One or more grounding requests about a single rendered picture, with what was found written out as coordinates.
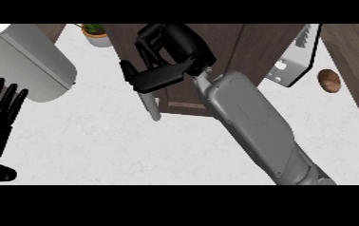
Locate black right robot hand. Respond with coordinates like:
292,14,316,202
118,23,218,95

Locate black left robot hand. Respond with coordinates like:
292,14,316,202
0,77,29,183

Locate dark wooden cabinet door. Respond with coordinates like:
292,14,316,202
101,23,245,118

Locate dark wooden cabinet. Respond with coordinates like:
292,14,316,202
101,23,308,118

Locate green potted plant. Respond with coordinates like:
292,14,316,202
75,23,113,48

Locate dark wooden panel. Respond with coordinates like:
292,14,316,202
34,23,67,45
320,23,359,108

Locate brown round wooden object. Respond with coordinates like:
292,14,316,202
317,68,344,94

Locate silver cabinet door handle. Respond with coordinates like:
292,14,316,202
138,91,162,122

